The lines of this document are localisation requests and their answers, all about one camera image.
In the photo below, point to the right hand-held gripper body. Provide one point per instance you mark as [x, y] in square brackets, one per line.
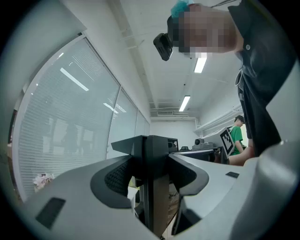
[227, 141]

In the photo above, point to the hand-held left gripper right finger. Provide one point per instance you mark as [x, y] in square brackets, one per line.
[211, 187]

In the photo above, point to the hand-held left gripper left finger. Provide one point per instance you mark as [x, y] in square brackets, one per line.
[77, 211]

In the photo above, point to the person's right forearm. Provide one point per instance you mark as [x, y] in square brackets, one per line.
[241, 157]

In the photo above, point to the grey device with lens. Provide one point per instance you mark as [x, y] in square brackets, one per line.
[204, 143]

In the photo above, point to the small black dome device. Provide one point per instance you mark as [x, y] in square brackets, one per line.
[184, 148]

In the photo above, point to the long ceiling light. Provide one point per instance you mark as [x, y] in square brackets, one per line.
[200, 65]
[184, 103]

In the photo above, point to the ceiling air vent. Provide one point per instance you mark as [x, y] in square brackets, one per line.
[165, 113]

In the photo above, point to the person's black shirt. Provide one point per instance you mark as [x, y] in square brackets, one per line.
[260, 70]

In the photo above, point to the glass partition with blinds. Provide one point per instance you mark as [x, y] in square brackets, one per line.
[77, 112]

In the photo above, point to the person's head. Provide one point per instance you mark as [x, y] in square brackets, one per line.
[206, 30]

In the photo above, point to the teal hair cover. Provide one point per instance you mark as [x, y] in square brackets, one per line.
[180, 7]

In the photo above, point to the white wall shelf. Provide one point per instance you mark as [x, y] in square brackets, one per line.
[218, 123]

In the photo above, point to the black head-mounted camera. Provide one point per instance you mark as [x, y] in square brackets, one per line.
[164, 47]

